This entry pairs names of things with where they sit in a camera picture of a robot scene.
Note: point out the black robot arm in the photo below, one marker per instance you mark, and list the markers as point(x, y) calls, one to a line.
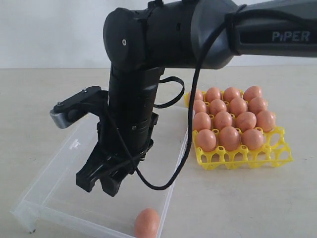
point(199, 34)

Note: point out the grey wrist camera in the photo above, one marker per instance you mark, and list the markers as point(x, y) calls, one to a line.
point(74, 106)

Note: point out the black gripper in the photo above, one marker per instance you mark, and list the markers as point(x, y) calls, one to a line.
point(124, 138)

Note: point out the yellow plastic egg tray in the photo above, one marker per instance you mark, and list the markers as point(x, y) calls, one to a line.
point(274, 151)

